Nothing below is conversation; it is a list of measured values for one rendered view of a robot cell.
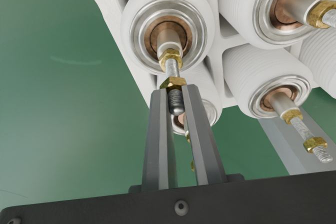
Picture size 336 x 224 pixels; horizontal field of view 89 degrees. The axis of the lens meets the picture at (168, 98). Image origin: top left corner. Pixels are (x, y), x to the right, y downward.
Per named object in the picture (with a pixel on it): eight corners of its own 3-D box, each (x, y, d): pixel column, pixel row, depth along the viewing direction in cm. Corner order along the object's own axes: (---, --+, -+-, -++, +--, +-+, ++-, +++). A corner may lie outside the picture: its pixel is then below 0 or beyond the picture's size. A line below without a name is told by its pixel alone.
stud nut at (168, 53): (157, 66, 14) (157, 71, 14) (160, 47, 13) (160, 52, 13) (180, 69, 15) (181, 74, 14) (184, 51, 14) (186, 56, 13)
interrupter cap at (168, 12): (126, 64, 19) (125, 67, 18) (134, -16, 14) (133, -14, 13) (191, 76, 20) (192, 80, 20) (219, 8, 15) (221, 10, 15)
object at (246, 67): (260, 48, 38) (318, 104, 24) (219, 69, 41) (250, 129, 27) (249, 7, 32) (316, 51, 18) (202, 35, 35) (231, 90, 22)
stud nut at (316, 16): (302, 24, 13) (310, 27, 13) (317, -1, 12) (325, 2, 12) (326, 25, 13) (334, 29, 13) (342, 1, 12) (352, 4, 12)
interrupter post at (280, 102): (286, 98, 23) (302, 116, 21) (268, 105, 24) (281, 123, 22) (284, 86, 22) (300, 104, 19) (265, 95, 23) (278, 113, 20)
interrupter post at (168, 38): (154, 47, 18) (153, 64, 15) (158, 24, 16) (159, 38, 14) (176, 52, 18) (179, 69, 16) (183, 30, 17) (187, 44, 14)
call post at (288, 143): (265, 65, 49) (364, 173, 25) (263, 84, 53) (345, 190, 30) (239, 71, 50) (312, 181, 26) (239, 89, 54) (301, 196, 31)
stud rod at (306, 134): (287, 106, 22) (333, 161, 16) (279, 109, 22) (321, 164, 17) (286, 101, 21) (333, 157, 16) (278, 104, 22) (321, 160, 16)
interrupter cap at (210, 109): (165, 133, 27) (165, 137, 27) (161, 98, 22) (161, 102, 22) (213, 130, 27) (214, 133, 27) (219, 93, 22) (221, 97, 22)
